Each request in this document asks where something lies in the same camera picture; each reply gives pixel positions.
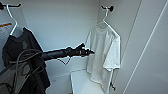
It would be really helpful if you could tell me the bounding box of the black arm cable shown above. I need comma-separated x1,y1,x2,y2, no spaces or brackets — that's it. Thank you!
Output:
9,48,48,94

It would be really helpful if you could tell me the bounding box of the white inner shelf unit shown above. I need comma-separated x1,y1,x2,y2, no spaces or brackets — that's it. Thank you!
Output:
69,69,108,94

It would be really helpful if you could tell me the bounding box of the dark door hinge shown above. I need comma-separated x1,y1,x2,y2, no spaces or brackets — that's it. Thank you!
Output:
109,81,117,92

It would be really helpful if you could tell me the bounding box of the orange warning sticker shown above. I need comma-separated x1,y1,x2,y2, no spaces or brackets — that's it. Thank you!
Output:
0,22,14,28

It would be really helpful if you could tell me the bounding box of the white t-shirt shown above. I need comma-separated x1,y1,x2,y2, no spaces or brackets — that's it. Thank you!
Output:
84,22,122,94

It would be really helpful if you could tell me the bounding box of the black t-shirt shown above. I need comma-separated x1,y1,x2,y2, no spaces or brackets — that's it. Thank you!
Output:
1,27,52,94

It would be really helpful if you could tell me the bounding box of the white clothes hanger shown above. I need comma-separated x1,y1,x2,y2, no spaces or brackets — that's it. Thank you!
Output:
96,5,119,34
4,3,23,38

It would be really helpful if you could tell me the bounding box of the black wardrobe hook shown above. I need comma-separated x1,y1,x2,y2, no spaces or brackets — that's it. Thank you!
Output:
0,1,22,10
100,4,115,13

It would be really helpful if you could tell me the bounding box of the white wardrobe carcass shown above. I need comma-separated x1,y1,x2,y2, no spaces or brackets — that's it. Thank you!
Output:
0,0,168,94

